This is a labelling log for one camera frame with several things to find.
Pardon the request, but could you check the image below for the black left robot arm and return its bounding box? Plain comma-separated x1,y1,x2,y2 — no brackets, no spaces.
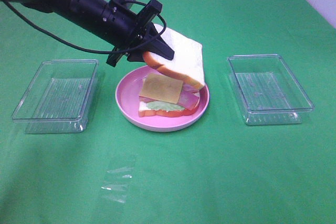
1,0,174,67

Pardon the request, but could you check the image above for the pink plate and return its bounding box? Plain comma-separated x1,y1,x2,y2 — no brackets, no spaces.
115,66,210,132

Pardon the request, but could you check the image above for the green lettuce leaf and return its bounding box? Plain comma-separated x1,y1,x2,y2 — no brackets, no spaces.
145,101,185,112

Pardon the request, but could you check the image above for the clear left plastic container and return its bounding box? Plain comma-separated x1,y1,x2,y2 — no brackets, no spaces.
12,59,99,134

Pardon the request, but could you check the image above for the clear right plastic container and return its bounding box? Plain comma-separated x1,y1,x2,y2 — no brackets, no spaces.
227,54,314,126

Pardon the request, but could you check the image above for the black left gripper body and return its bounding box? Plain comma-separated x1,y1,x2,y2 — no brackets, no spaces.
101,0,162,67

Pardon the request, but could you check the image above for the clear tape patch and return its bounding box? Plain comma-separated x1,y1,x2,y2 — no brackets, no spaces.
97,153,137,209

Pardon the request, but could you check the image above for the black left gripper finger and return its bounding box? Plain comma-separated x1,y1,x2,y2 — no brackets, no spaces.
143,23,174,60
125,50,145,62

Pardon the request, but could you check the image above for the yellow cheese slice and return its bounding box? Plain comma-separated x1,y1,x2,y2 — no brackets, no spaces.
139,73,183,104

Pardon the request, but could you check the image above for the bread slice on plate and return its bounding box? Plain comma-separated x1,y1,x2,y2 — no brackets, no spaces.
138,91,200,118

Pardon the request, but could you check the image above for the bacon strip from container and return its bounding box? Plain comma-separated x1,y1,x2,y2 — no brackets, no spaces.
182,83,199,93

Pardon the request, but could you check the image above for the clear plastic container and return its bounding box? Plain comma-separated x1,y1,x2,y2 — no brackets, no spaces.
12,59,99,134
227,54,314,126

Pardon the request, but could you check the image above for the green tablecloth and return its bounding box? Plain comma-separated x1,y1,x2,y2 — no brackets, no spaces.
1,0,335,223

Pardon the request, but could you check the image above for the bread slice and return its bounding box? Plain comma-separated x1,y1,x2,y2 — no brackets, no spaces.
138,91,200,118
143,28,205,90

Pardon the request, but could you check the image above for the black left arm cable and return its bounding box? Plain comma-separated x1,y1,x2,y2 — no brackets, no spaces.
0,0,167,54

